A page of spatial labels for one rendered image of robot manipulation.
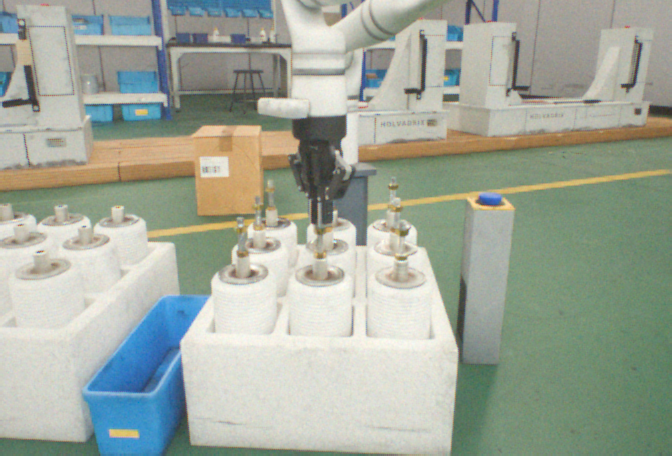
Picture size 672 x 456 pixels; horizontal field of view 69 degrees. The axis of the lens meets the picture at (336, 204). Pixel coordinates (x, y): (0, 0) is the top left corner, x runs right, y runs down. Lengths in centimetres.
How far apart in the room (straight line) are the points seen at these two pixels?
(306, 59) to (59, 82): 211
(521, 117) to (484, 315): 269
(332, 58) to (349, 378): 44
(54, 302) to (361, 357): 46
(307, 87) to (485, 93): 285
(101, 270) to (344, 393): 47
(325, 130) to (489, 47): 284
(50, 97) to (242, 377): 212
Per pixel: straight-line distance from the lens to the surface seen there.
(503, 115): 346
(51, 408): 90
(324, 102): 64
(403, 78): 319
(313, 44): 64
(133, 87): 527
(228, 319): 75
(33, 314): 86
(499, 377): 100
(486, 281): 94
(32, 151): 267
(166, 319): 104
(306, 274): 74
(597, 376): 107
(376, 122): 294
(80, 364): 85
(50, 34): 268
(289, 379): 74
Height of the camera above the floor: 56
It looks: 16 degrees down
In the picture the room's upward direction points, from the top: straight up
